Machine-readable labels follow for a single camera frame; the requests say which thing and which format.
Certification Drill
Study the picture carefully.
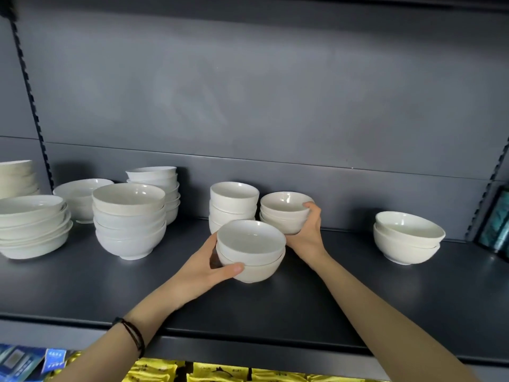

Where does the person's left forearm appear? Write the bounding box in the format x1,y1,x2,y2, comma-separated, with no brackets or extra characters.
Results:
51,290,183,382

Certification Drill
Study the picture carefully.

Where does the dark grey metal shelf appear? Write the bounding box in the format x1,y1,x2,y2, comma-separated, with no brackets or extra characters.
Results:
0,218,509,378
238,0,509,12

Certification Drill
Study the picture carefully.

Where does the yellow packets shelf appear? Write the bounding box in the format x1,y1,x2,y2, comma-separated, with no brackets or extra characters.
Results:
43,352,382,382

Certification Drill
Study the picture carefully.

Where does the person's right forearm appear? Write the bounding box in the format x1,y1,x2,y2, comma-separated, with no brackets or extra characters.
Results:
314,254,482,382

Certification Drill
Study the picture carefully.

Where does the black cord bracelet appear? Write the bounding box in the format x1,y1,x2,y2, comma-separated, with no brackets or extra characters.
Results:
112,317,146,359

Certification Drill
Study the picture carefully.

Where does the white wide-rimmed ceramic bowl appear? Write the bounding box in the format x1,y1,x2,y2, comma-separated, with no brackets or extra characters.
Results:
0,194,66,228

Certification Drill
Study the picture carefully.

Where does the large grey metal back panel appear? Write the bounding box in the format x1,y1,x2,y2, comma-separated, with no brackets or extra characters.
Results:
0,15,40,140
15,0,509,181

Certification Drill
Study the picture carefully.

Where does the row of blue boxes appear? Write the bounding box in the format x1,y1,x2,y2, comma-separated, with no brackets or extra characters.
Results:
0,344,68,382

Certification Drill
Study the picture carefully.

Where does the medium white ceramic bowl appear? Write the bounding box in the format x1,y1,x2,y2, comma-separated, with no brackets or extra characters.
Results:
67,202,96,225
52,178,115,207
216,220,287,266

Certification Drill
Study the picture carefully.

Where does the person's right hand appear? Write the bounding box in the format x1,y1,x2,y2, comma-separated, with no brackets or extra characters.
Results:
285,201,333,272

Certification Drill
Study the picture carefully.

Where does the cream ceramic bowl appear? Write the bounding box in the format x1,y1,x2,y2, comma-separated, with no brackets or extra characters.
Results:
0,160,34,178
0,172,38,187
0,183,40,195

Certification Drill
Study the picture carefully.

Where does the off-white ceramic bowl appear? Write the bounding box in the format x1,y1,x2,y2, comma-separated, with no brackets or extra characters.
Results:
375,211,446,248
260,191,315,219
373,224,441,266
259,210,309,227
216,246,286,284
260,216,307,236

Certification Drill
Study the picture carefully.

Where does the row of teal pump bottles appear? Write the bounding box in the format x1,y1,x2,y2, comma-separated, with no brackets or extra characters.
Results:
477,185,509,261

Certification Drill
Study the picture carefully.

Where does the person's left hand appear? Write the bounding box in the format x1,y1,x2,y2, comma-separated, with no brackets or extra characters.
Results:
166,233,244,311

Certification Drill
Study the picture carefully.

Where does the narrow grey metal back panel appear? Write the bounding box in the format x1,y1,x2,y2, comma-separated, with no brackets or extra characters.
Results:
0,135,52,195

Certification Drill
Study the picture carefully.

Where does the tall white ceramic bowl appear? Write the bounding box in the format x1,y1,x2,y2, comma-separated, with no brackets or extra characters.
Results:
209,181,260,213
208,214,239,235
209,201,258,225

